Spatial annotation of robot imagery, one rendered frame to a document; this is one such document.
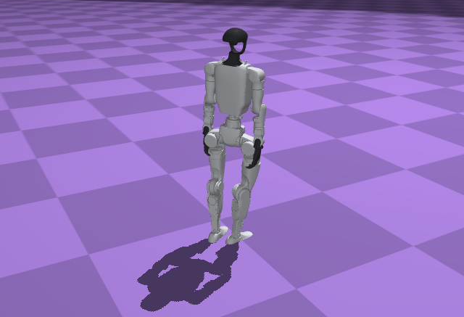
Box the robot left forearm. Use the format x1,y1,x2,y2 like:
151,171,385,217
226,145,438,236
202,94,215,131

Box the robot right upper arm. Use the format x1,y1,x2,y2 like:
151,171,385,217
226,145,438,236
247,67,265,115

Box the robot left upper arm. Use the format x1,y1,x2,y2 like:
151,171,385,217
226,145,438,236
204,61,218,104

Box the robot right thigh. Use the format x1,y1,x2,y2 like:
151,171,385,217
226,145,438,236
232,133,261,200

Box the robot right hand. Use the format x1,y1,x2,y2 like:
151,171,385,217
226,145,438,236
246,139,263,169

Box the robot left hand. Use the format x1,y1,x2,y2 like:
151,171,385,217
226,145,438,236
203,126,211,156

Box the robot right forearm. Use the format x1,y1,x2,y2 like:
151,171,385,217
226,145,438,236
253,104,266,146

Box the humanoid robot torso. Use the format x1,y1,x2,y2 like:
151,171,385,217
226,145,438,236
214,57,253,147

